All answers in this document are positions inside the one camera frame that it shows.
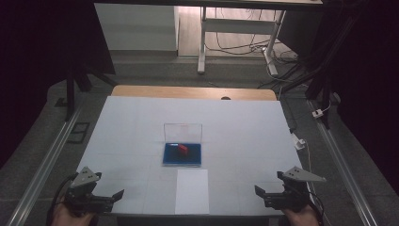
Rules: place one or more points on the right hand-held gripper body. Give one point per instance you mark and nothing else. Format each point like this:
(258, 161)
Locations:
(295, 188)

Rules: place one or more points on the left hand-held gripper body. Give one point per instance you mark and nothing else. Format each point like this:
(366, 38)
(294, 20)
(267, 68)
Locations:
(82, 185)

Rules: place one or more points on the small red block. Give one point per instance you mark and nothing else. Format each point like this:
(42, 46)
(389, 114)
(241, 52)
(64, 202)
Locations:
(183, 148)

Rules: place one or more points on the blue case with clear lid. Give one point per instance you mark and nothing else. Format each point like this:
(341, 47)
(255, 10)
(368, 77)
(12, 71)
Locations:
(182, 147)

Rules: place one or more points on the person's right hand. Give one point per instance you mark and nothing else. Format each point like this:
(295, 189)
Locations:
(301, 218)

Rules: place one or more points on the person's left hand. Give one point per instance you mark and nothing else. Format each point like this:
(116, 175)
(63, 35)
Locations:
(67, 219)

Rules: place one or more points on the large white table cover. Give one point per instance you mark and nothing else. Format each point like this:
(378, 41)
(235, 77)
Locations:
(131, 132)

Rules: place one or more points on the white paper sheet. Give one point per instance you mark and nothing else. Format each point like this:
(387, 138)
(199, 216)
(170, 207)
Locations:
(192, 192)

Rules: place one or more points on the white power adapter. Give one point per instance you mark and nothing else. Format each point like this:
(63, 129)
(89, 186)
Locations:
(317, 113)

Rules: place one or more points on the black stand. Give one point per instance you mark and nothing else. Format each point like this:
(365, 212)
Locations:
(70, 88)
(323, 88)

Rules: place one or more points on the wooden table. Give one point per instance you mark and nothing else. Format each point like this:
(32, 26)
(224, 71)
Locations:
(175, 92)

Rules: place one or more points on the dark curtain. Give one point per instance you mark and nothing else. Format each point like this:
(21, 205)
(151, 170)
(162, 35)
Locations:
(40, 56)
(367, 78)

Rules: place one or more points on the aluminium rail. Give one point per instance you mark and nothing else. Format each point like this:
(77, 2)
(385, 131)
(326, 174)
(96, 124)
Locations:
(340, 160)
(44, 166)

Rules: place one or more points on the black rectangular floor frame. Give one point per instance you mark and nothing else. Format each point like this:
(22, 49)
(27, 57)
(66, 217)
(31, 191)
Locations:
(78, 132)

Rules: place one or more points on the white metal desk frame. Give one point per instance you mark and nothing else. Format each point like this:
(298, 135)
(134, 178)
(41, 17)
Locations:
(238, 25)

